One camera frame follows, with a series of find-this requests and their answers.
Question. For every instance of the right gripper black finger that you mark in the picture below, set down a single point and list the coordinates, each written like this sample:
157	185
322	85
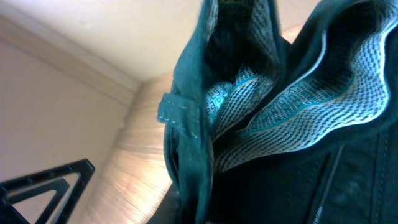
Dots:
67	181

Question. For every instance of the black shorts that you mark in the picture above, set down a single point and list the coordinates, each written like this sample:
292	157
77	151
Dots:
262	130

